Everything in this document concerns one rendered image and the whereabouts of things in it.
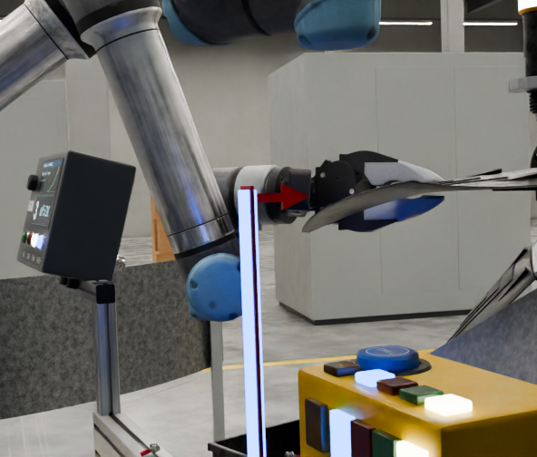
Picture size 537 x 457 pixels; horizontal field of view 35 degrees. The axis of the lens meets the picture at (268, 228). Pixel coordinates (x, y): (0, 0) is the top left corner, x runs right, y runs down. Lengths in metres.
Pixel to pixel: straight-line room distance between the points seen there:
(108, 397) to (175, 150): 0.48
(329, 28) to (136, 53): 0.28
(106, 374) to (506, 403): 0.89
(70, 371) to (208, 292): 1.73
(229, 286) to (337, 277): 6.18
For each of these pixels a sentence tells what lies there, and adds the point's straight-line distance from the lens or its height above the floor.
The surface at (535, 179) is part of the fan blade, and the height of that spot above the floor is 1.19.
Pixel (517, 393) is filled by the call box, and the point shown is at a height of 1.07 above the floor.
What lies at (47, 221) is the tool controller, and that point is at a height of 1.15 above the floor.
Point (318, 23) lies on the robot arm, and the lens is 0.74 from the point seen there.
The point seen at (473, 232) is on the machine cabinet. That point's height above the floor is 0.71.
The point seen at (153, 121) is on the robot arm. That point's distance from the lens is 0.94.
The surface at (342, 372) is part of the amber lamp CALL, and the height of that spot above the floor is 1.08.
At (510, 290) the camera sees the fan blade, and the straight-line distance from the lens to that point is 1.04.
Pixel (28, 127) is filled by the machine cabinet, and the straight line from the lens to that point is 6.83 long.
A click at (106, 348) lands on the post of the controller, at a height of 0.96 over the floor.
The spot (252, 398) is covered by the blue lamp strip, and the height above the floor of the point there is 1.00.
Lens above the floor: 1.19
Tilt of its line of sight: 3 degrees down
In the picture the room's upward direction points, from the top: 2 degrees counter-clockwise
